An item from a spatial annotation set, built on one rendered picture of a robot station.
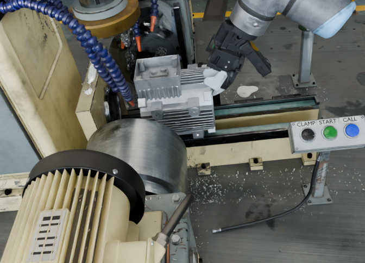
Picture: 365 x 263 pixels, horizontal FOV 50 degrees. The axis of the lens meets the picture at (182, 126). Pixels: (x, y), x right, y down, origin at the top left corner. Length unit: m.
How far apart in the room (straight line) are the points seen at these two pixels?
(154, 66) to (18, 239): 0.72
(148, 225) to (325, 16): 0.54
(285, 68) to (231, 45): 0.68
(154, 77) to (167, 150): 0.25
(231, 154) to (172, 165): 0.39
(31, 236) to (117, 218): 0.12
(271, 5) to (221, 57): 0.17
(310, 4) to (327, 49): 0.86
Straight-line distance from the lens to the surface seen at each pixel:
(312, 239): 1.11
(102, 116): 1.10
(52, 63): 1.16
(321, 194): 1.17
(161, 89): 1.06
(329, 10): 0.88
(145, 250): 0.52
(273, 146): 1.21
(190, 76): 1.09
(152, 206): 0.74
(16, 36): 1.01
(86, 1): 0.96
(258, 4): 0.89
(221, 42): 0.97
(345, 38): 1.80
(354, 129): 0.99
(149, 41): 1.28
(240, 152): 1.22
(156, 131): 0.89
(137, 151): 0.84
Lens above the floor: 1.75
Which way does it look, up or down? 43 degrees down
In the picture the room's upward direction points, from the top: 11 degrees counter-clockwise
